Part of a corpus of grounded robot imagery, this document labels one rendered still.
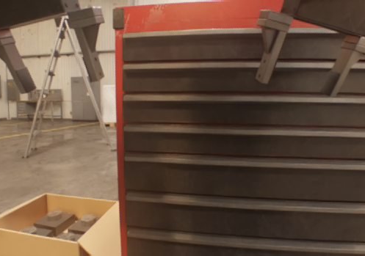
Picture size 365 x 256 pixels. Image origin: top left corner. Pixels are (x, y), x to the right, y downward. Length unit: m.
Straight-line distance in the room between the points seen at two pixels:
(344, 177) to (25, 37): 12.47
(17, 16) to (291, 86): 0.52
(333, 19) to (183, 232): 0.54
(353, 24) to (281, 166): 0.30
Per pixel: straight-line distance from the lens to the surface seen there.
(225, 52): 0.52
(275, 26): 0.35
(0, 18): 0.40
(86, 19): 0.34
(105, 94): 7.15
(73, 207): 1.22
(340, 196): 0.63
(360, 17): 0.41
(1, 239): 1.06
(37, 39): 12.02
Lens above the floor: 0.69
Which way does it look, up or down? 6 degrees down
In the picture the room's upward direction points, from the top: 1 degrees clockwise
